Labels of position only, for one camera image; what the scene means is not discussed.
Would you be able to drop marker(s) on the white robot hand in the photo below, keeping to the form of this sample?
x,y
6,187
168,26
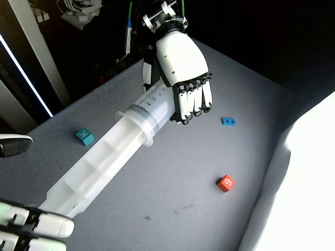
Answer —
x,y
183,60
39,225

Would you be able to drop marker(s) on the large translucent plastic syringe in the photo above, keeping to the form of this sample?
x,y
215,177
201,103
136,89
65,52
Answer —
x,y
110,154

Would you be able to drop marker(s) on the small flat blue block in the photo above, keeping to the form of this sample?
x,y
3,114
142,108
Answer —
x,y
228,121

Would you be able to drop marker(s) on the teal letter K block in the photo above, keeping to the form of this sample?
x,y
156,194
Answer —
x,y
85,136

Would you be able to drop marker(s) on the red number block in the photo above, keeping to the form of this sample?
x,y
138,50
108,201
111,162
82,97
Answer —
x,y
225,183

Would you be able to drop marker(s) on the grey table cloth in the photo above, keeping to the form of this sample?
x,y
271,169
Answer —
x,y
183,196

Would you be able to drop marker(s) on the white LED light strip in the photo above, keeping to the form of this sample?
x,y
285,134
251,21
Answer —
x,y
26,75

